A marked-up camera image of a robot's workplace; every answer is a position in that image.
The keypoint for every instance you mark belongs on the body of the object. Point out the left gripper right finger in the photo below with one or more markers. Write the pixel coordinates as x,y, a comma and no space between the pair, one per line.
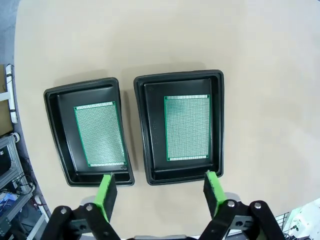
216,187

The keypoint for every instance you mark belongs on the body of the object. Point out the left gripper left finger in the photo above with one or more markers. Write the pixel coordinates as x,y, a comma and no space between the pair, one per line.
101,192

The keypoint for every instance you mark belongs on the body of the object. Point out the green perforated circuit board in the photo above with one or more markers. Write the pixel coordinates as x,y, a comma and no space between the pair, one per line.
100,132
187,127

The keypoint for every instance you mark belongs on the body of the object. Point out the black plastic ESD tray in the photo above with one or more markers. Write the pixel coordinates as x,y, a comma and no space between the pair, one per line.
155,125
63,117

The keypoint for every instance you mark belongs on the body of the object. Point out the white equipment housing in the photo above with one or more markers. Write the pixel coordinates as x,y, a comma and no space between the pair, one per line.
305,215

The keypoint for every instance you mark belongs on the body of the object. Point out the brown cardboard box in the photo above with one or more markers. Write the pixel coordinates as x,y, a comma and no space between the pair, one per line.
5,117

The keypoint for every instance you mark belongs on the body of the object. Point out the white power strip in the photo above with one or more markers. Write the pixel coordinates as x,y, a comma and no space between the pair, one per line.
11,100

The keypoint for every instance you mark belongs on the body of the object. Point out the silver aluminium frame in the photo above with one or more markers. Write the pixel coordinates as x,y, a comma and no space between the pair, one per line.
10,147

